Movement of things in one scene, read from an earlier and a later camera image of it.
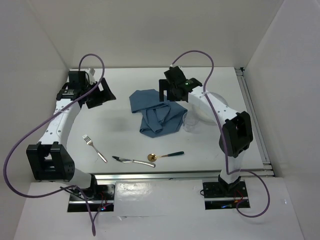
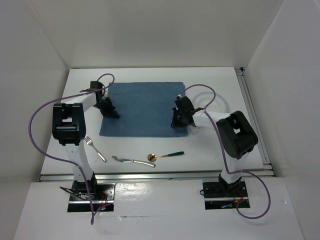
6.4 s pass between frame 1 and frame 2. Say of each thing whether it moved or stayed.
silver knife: stayed
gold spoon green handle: stayed
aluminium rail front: stayed
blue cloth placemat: moved
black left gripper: moved
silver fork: stayed
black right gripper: moved
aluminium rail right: stayed
